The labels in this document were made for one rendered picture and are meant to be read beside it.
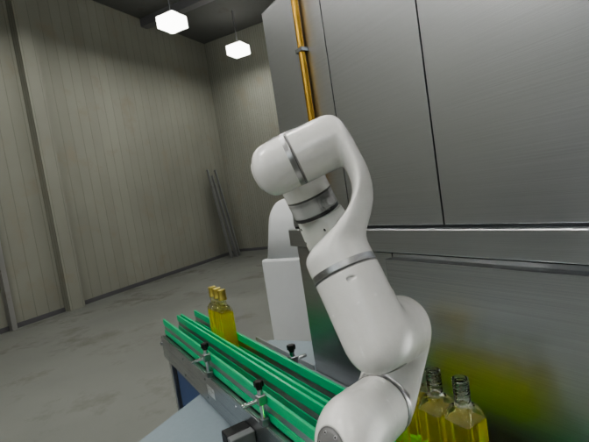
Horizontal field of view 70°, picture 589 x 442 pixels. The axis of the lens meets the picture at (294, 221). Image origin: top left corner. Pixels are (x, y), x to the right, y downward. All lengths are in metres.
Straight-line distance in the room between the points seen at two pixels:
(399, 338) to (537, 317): 0.42
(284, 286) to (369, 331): 2.80
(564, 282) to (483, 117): 0.33
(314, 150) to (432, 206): 0.49
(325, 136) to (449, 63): 0.45
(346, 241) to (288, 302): 2.81
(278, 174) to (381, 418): 0.32
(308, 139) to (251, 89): 11.78
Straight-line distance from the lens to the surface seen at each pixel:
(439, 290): 0.99
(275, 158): 0.55
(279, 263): 3.25
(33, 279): 8.54
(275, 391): 1.42
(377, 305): 0.49
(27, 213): 8.57
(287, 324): 3.37
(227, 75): 12.84
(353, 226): 0.51
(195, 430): 1.68
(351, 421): 0.51
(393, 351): 0.49
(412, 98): 1.01
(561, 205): 0.84
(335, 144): 0.55
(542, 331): 0.88
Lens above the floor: 1.52
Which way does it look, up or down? 4 degrees down
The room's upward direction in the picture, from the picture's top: 9 degrees counter-clockwise
